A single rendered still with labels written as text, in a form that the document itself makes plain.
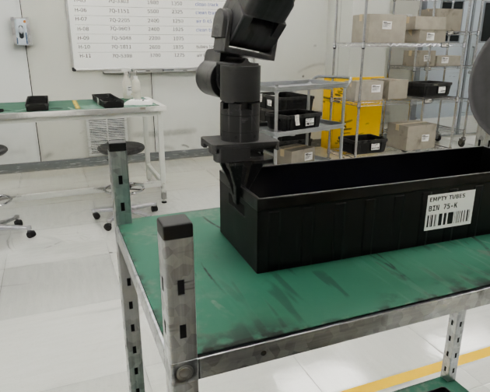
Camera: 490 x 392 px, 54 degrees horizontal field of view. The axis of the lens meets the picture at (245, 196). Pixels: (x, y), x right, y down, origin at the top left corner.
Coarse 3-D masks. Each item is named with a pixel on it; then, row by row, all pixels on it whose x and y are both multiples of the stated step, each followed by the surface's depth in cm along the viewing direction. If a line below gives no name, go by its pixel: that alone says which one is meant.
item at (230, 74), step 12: (228, 60) 69; (240, 60) 66; (216, 72) 69; (228, 72) 65; (240, 72) 64; (252, 72) 65; (228, 84) 65; (240, 84) 64; (252, 84) 65; (228, 96) 66; (240, 96) 65; (252, 96) 66
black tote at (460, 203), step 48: (240, 192) 71; (288, 192) 85; (336, 192) 69; (384, 192) 72; (432, 192) 75; (480, 192) 78; (240, 240) 73; (288, 240) 68; (336, 240) 71; (384, 240) 74; (432, 240) 78
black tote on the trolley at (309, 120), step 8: (272, 112) 415; (280, 112) 420; (288, 112) 426; (296, 112) 432; (304, 112) 428; (312, 112) 420; (320, 112) 411; (272, 120) 408; (280, 120) 422; (288, 120) 392; (304, 120) 402; (312, 120) 406; (272, 128) 412; (280, 128) 402; (288, 128) 395; (296, 128) 401; (304, 128) 407
